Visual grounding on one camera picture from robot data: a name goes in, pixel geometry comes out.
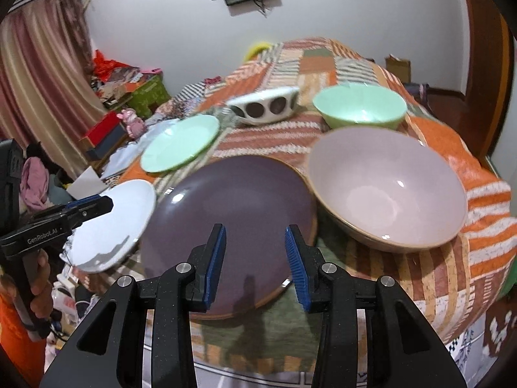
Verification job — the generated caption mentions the brown wooden door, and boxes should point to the brown wooden door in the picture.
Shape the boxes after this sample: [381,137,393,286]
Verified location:
[465,0,513,160]

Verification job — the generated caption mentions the dark blue box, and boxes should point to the dark blue box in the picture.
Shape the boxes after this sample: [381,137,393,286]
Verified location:
[83,124,127,161]

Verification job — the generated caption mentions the red plastic bag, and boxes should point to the red plastic bag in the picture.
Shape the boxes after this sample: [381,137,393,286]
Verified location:
[93,49,128,82]

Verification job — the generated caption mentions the red gift box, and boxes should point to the red gift box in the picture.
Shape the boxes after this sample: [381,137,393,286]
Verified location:
[78,111,120,152]

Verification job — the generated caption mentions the striped brown curtain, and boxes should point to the striped brown curtain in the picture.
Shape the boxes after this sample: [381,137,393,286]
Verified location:
[1,0,106,178]

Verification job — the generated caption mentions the pink rabbit figurine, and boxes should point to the pink rabbit figurine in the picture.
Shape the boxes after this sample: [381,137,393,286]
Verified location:
[117,108,147,140]

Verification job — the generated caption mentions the green storage box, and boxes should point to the green storage box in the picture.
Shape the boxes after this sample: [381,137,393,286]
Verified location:
[127,75,171,119]

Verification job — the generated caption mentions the white ceramic plate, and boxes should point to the white ceramic plate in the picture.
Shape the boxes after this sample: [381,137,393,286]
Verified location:
[60,179,157,273]

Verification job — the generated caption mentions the brown cardboard box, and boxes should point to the brown cardboard box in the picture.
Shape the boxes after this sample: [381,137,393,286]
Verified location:
[385,54,411,83]

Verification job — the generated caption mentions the purple ceramic plate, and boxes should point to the purple ceramic plate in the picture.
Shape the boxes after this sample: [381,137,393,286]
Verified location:
[139,155,317,320]

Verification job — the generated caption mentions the white bowl black dots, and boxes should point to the white bowl black dots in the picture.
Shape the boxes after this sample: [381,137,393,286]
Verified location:
[226,86,300,126]

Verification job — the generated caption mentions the pink ceramic bowl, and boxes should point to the pink ceramic bowl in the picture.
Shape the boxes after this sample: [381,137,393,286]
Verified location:
[306,126,468,253]

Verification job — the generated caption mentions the mint green bowl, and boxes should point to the mint green bowl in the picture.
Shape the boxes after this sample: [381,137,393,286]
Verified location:
[313,82,407,130]

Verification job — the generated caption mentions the mint green plate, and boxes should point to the mint green plate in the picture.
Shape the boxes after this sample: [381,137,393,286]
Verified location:
[140,115,220,173]

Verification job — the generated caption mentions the white folded cloth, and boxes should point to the white folded cloth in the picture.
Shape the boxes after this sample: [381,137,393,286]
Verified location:
[100,119,179,179]

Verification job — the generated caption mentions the checkered patchwork quilt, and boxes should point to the checkered patchwork quilt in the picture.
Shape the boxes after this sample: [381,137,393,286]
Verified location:
[155,76,226,119]

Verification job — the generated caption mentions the person's left hand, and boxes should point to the person's left hand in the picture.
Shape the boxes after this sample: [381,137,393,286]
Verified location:
[1,250,53,319]

